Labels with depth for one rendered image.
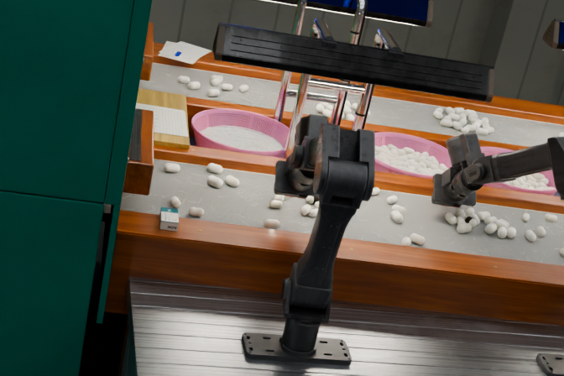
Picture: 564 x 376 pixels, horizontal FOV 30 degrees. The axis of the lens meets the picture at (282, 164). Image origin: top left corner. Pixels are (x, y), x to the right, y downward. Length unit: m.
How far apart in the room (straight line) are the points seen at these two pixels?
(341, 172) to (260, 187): 0.69
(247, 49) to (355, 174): 0.58
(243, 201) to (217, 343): 0.47
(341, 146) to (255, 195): 0.59
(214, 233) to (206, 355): 0.30
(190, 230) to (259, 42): 0.43
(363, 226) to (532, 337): 0.43
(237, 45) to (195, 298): 0.54
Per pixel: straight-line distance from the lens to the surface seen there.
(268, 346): 1.95
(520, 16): 4.66
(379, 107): 3.10
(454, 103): 3.25
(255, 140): 2.67
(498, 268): 2.26
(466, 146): 2.35
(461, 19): 4.76
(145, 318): 1.98
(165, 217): 2.09
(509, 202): 2.64
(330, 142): 1.76
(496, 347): 2.17
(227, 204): 2.29
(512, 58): 4.71
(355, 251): 2.16
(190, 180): 2.37
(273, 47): 2.24
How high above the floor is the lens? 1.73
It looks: 23 degrees down
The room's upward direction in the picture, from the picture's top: 12 degrees clockwise
